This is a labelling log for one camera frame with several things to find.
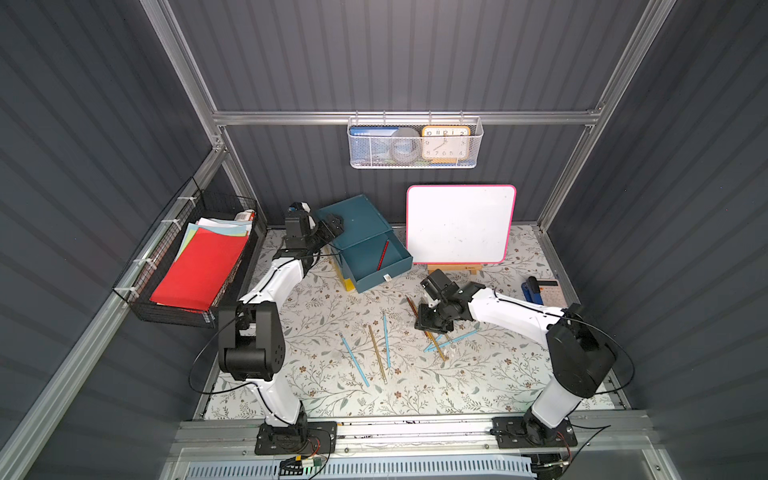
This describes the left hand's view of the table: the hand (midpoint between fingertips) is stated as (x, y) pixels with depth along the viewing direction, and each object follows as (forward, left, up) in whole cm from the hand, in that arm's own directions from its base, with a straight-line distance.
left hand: (329, 222), depth 91 cm
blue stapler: (-13, -65, -19) cm, 69 cm away
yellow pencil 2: (-27, -31, -23) cm, 47 cm away
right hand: (-26, -28, -17) cm, 42 cm away
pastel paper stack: (-10, +21, +8) cm, 25 cm away
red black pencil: (-6, -16, -8) cm, 19 cm away
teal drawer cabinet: (+2, -10, 0) cm, 10 cm away
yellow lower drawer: (-17, -7, -9) cm, 20 cm away
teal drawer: (-10, -14, -6) cm, 18 cm away
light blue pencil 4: (-30, -31, -23) cm, 49 cm away
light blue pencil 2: (-28, -18, -23) cm, 41 cm away
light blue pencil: (-34, -8, -23) cm, 42 cm away
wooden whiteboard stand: (-4, -48, -18) cm, 51 cm away
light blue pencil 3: (-29, -37, -22) cm, 52 cm away
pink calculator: (-13, -73, -21) cm, 77 cm away
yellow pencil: (-33, -15, -23) cm, 42 cm away
